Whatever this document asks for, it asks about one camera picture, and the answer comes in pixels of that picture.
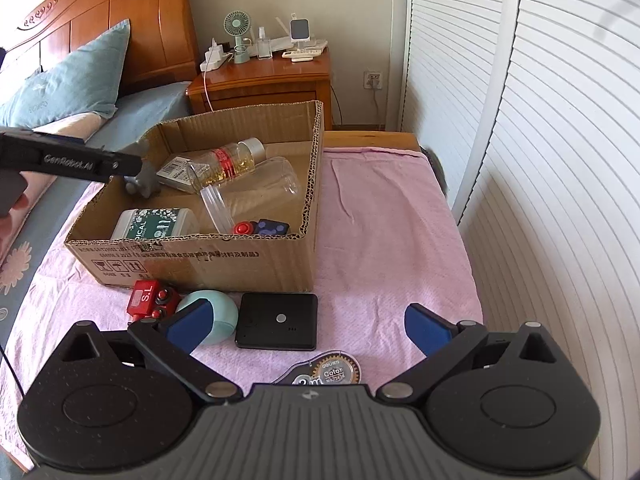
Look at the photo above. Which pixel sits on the wooden headboard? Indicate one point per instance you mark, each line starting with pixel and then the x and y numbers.
pixel 125 10

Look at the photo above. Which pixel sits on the white wall socket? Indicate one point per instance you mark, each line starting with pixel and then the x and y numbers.
pixel 374 80

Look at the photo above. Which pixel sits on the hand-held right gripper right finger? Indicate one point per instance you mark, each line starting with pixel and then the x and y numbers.
pixel 425 330

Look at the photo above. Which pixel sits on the red round button toy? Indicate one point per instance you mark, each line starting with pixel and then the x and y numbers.
pixel 243 227

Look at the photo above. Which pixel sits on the blue pillow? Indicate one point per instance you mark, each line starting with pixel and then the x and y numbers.
pixel 75 80

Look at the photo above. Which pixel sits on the clear spray bottle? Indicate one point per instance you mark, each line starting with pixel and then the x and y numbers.
pixel 264 45

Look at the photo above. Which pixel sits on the white cotton swab container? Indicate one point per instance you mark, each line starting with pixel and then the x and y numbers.
pixel 150 222

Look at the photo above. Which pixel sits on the black cube block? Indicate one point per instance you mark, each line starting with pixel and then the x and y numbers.
pixel 270 227

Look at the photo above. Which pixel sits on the black square device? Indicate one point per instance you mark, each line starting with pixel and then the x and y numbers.
pixel 280 320

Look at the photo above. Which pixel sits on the grey elephant figurine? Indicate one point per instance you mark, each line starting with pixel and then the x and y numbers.
pixel 145 180

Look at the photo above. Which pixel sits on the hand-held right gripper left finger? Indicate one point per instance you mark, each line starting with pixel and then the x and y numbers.
pixel 192 325

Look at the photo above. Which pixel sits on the cardboard box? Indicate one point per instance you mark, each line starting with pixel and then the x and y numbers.
pixel 225 265

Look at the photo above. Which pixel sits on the pink floral pillow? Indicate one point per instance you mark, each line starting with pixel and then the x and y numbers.
pixel 65 127

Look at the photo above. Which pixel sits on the white phone stand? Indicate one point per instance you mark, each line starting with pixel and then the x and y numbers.
pixel 300 30

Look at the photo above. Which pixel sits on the wooden bed footboard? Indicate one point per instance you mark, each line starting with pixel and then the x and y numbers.
pixel 370 140

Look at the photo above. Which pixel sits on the white power strip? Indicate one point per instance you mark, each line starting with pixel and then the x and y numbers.
pixel 217 57

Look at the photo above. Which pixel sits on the yellow capsule bottle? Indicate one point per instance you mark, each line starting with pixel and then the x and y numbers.
pixel 225 162

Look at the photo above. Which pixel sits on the wooden nightstand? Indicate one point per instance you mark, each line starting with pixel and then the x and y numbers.
pixel 280 80

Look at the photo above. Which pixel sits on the clear plastic card case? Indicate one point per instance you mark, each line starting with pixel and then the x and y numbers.
pixel 172 172

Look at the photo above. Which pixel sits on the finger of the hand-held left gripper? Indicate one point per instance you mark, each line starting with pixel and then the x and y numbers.
pixel 125 165

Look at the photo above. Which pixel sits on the teal oval case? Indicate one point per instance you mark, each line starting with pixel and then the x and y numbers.
pixel 222 315

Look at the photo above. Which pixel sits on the white remote control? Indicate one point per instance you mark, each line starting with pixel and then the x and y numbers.
pixel 305 54

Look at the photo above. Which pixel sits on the white louvered door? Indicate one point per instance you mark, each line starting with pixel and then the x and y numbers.
pixel 450 60
pixel 565 185

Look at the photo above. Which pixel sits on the grey-blue floral bed sheet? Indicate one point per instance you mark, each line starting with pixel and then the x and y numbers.
pixel 145 105

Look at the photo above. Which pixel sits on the small green desk fan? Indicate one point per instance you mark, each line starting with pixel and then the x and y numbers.
pixel 236 27

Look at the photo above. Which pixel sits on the pink cloth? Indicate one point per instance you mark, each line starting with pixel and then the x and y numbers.
pixel 390 240

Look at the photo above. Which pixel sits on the red toy robot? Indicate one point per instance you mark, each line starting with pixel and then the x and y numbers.
pixel 145 297

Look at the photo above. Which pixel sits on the clear correction tape dispenser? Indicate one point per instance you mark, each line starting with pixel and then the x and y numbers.
pixel 330 367

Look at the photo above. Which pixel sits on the clear plastic jar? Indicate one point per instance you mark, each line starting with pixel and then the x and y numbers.
pixel 255 195

